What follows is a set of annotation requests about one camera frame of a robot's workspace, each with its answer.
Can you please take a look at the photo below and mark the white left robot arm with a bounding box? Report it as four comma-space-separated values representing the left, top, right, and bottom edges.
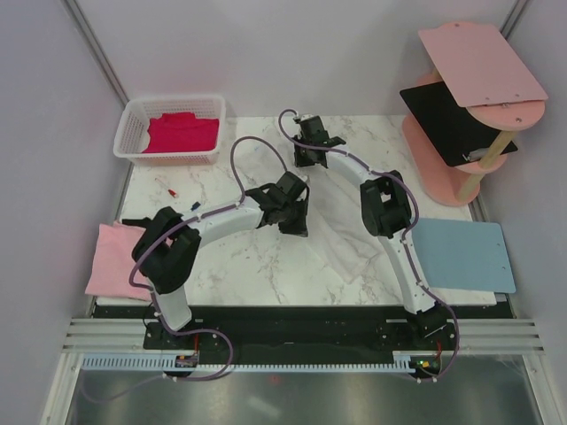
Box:
132, 172, 310, 348

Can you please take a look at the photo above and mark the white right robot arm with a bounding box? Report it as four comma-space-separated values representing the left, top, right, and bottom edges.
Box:
290, 114, 445, 349

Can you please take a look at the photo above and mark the red t shirt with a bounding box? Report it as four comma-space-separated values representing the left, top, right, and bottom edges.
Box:
144, 112, 220, 154

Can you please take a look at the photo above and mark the black t shirt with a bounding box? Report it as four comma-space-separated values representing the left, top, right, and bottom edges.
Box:
120, 217, 152, 228

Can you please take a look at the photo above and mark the black square sheet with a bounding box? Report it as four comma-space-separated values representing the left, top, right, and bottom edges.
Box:
400, 81, 500, 167

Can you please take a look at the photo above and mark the white plastic basket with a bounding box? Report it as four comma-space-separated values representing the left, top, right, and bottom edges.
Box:
113, 95, 226, 166

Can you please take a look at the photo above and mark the light blue mat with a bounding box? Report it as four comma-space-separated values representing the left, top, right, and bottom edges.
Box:
412, 218, 517, 294

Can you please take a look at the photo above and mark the pink wooden shelf stand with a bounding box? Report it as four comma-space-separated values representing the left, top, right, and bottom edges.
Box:
402, 21, 548, 207

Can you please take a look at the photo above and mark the pink t shirt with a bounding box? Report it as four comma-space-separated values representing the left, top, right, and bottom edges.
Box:
85, 222, 151, 301

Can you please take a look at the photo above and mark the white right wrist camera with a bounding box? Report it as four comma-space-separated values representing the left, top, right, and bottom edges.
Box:
293, 114, 314, 124

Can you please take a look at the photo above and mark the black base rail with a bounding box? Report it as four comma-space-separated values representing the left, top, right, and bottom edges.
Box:
92, 303, 470, 367

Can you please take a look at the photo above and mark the white slotted cable duct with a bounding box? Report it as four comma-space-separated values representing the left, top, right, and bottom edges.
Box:
82, 352, 443, 373

